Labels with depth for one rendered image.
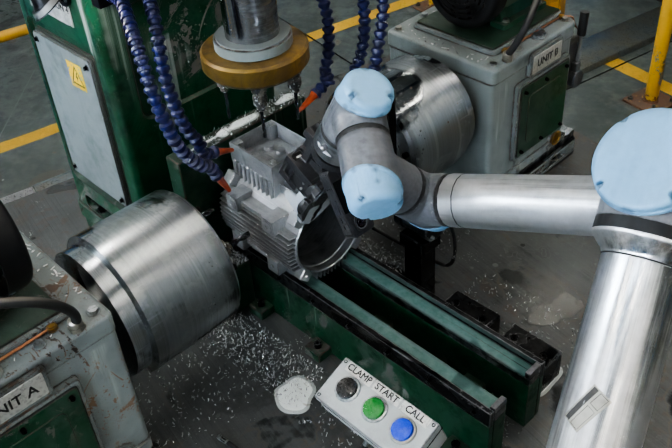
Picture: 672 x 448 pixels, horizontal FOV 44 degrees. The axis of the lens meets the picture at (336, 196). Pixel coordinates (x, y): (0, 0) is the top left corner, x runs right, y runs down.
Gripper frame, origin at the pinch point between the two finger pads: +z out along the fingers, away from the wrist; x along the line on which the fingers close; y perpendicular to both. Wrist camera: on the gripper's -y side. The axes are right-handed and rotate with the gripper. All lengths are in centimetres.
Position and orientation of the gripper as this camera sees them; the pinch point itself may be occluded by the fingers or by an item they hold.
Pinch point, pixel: (308, 220)
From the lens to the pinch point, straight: 140.1
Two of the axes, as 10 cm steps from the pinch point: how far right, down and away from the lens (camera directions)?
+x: -7.1, 4.6, -5.3
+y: -6.4, -7.4, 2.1
